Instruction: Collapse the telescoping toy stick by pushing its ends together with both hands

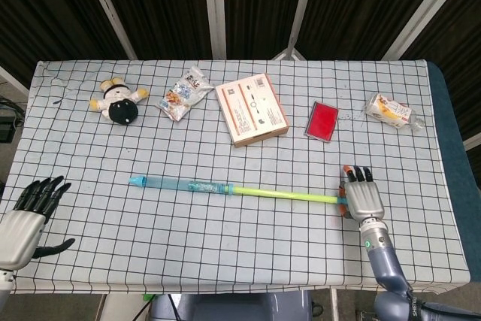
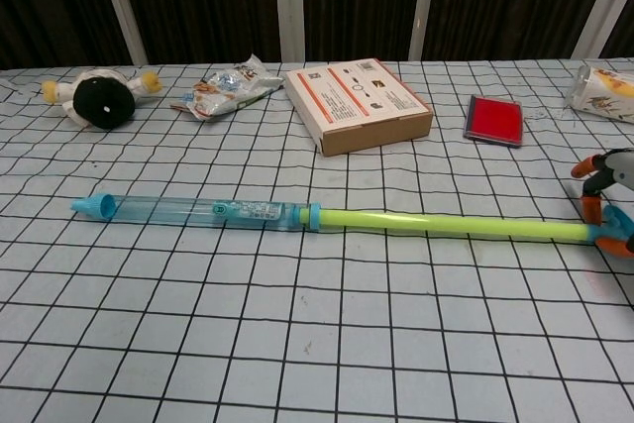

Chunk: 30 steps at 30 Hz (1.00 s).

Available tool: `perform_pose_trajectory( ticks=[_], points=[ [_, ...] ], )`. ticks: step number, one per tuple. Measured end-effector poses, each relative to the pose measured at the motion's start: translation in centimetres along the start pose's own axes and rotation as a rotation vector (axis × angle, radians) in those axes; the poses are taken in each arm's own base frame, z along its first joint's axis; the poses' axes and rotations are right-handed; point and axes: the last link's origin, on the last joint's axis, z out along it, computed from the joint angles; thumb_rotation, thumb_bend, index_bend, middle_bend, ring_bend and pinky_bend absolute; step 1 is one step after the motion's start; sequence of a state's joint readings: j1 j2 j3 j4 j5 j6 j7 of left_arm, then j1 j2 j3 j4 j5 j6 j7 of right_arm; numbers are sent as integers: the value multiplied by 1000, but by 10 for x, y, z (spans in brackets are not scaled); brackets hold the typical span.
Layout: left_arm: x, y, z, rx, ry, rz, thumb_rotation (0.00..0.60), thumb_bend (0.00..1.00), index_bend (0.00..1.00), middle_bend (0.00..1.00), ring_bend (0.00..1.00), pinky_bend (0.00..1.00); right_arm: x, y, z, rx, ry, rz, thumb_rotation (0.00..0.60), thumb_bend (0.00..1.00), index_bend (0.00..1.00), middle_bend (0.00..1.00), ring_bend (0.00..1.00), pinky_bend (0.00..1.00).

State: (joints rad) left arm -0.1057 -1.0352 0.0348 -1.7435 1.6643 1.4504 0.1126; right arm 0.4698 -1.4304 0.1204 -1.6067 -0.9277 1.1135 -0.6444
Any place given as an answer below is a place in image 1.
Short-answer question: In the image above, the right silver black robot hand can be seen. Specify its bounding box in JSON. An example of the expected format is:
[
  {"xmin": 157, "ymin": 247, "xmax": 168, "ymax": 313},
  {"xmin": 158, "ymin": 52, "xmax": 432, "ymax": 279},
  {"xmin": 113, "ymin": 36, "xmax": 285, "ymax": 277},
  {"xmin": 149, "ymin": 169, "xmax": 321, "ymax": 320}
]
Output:
[{"xmin": 337, "ymin": 165, "xmax": 386, "ymax": 223}]

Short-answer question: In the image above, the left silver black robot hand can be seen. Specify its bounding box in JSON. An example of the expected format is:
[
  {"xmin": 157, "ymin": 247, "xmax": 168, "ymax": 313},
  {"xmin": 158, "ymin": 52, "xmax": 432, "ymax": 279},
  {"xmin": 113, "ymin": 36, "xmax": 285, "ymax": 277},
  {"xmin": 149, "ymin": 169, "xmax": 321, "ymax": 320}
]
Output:
[{"xmin": 0, "ymin": 176, "xmax": 76, "ymax": 271}]

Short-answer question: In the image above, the blue and yellow water pump toy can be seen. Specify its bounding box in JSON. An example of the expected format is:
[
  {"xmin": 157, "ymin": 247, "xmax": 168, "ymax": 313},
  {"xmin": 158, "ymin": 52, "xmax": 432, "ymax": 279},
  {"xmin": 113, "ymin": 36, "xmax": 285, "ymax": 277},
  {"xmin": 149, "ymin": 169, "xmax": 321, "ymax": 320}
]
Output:
[{"xmin": 129, "ymin": 174, "xmax": 350, "ymax": 210}]

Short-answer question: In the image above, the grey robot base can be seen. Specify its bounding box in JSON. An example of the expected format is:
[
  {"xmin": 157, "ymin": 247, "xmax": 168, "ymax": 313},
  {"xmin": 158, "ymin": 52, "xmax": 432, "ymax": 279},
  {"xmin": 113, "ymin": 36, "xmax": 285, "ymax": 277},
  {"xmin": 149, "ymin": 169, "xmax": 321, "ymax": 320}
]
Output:
[{"xmin": 150, "ymin": 290, "xmax": 313, "ymax": 321}]

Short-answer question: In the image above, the red ink pad case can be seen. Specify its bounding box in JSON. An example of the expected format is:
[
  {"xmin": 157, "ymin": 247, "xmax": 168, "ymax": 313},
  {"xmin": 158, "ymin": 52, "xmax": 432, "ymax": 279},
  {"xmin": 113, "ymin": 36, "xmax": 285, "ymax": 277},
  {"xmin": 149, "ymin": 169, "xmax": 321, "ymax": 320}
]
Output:
[{"xmin": 303, "ymin": 99, "xmax": 339, "ymax": 144}]

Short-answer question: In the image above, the clear bottle yellow label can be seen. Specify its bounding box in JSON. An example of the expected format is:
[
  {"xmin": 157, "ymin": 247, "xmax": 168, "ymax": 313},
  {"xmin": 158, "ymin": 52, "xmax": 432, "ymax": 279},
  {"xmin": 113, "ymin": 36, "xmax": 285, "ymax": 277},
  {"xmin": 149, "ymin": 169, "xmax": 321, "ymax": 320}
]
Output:
[{"xmin": 366, "ymin": 92, "xmax": 428, "ymax": 130}]

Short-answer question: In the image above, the white table leg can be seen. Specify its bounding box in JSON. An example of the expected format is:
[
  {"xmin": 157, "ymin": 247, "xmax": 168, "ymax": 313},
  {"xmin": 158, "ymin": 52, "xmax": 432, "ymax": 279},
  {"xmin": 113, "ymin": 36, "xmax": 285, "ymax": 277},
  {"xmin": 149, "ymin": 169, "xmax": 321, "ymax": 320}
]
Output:
[{"xmin": 100, "ymin": 293, "xmax": 126, "ymax": 321}]

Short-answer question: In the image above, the checkered white tablecloth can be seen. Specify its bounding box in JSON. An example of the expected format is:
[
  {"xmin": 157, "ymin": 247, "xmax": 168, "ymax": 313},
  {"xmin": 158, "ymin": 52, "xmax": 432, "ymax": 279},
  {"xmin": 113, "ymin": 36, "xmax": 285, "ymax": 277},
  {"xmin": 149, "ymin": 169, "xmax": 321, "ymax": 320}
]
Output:
[{"xmin": 7, "ymin": 59, "xmax": 470, "ymax": 295}]

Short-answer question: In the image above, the flat cardboard box orange print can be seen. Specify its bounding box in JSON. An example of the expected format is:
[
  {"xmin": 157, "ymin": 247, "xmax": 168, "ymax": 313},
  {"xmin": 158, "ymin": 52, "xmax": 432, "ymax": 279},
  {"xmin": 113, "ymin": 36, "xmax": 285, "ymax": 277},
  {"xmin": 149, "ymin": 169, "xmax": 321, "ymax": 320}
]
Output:
[{"xmin": 214, "ymin": 72, "xmax": 290, "ymax": 148}]

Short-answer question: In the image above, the white black plush toy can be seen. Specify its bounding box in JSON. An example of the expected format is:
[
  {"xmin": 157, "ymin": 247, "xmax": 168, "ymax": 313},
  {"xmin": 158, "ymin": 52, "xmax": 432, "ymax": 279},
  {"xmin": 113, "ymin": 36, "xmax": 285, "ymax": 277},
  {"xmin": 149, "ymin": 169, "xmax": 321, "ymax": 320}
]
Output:
[{"xmin": 89, "ymin": 77, "xmax": 150, "ymax": 126}]

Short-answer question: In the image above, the crumpled silver snack bag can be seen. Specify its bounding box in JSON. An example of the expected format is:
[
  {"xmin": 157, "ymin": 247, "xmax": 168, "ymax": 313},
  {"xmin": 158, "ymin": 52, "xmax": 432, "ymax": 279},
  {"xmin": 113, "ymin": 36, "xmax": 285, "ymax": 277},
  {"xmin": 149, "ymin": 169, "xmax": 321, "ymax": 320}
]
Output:
[{"xmin": 156, "ymin": 65, "xmax": 215, "ymax": 123}]

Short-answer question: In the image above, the black equipment with cables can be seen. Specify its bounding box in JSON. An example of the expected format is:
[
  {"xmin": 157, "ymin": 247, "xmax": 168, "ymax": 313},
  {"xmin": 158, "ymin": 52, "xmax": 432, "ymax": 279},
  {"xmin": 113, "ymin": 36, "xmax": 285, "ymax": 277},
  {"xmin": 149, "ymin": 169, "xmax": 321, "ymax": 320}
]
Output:
[{"xmin": 0, "ymin": 95, "xmax": 26, "ymax": 145}]

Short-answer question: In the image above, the white frame post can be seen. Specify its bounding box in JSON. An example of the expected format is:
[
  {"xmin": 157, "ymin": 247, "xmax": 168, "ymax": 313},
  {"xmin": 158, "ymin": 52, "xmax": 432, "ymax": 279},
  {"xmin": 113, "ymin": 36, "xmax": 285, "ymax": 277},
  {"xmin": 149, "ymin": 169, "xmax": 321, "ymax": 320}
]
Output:
[
  {"xmin": 271, "ymin": 0, "xmax": 320, "ymax": 61},
  {"xmin": 382, "ymin": 0, "xmax": 464, "ymax": 61},
  {"xmin": 201, "ymin": 0, "xmax": 229, "ymax": 61},
  {"xmin": 77, "ymin": 0, "xmax": 138, "ymax": 61}
]

